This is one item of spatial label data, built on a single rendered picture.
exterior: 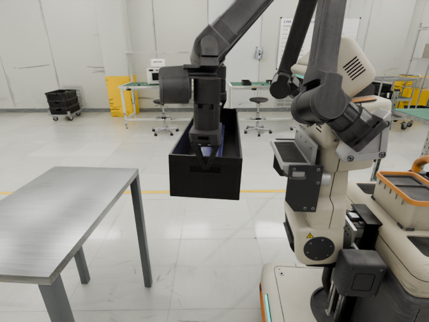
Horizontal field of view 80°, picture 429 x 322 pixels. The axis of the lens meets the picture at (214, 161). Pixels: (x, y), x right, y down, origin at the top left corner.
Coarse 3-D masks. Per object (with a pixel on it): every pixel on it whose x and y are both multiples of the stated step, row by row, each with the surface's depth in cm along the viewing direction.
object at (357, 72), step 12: (348, 36) 65; (348, 48) 64; (360, 48) 65; (300, 60) 80; (348, 60) 65; (360, 60) 65; (300, 72) 73; (348, 72) 66; (360, 72) 66; (372, 72) 66; (348, 84) 67; (360, 84) 67
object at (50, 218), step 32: (32, 192) 109; (64, 192) 109; (96, 192) 109; (0, 224) 88; (32, 224) 88; (64, 224) 88; (96, 224) 92; (0, 256) 74; (32, 256) 74; (64, 256) 74; (64, 320) 75
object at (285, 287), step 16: (272, 272) 135; (288, 272) 135; (304, 272) 135; (320, 272) 135; (272, 288) 126; (288, 288) 126; (304, 288) 126; (320, 288) 125; (272, 304) 119; (288, 304) 118; (304, 304) 118; (320, 304) 119; (272, 320) 113; (288, 320) 111; (304, 320) 111; (320, 320) 112
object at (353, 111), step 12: (348, 108) 56; (360, 108) 58; (336, 120) 58; (348, 120) 57; (360, 120) 56; (372, 120) 57; (384, 120) 54; (336, 132) 60; (348, 132) 58; (360, 132) 57; (372, 132) 55; (348, 144) 59; (360, 144) 56
